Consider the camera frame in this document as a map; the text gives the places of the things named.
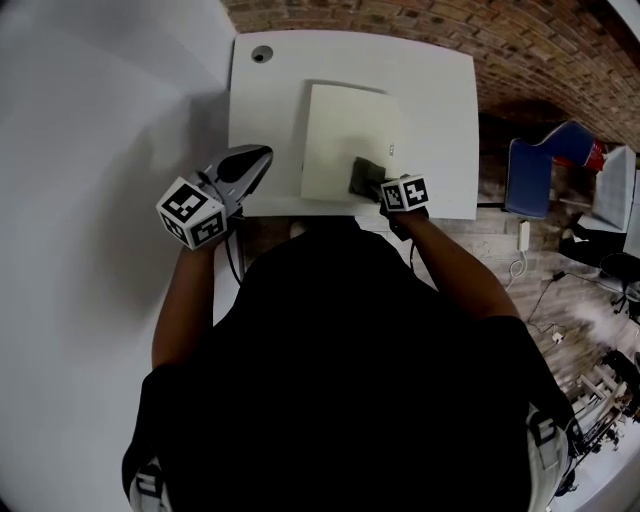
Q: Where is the black and white equipment pile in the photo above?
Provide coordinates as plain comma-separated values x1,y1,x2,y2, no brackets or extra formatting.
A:
569,349,640,466

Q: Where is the red crate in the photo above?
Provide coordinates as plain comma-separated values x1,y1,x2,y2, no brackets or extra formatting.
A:
552,139,609,174

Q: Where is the white table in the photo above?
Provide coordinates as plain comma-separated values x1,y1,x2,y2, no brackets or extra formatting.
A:
227,29,481,224

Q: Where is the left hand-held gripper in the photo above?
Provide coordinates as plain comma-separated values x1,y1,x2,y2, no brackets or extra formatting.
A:
156,144,275,250

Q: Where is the grey fabric chair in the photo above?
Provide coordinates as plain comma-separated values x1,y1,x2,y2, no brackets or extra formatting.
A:
591,145,640,236

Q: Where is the person's left forearm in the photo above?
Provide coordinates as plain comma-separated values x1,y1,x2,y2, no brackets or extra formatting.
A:
151,242,217,371

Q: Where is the black floor cable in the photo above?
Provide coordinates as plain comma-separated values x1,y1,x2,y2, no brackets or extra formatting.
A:
527,272,601,334

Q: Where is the blue chair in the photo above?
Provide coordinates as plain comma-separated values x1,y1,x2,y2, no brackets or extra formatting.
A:
503,119,596,220

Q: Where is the person's black shirt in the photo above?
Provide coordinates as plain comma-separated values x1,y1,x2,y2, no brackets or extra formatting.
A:
122,217,576,512

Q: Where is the person's right forearm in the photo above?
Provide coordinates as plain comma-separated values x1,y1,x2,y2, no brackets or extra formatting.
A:
394,212,521,321

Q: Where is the black office chair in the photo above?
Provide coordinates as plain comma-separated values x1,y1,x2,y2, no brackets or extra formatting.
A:
599,252,640,321

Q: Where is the pale yellow board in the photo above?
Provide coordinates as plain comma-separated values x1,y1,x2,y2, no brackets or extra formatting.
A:
299,83,405,204

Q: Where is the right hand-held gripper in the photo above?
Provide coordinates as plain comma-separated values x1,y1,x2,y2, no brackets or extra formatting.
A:
368,173,431,236

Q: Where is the white adapter cable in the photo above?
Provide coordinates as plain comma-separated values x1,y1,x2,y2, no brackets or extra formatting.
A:
504,248,529,294

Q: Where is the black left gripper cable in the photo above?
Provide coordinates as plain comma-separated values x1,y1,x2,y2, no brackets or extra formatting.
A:
223,234,246,284

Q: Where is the grey backpack strap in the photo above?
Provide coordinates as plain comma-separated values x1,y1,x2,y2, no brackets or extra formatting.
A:
130,462,174,512
524,404,571,512

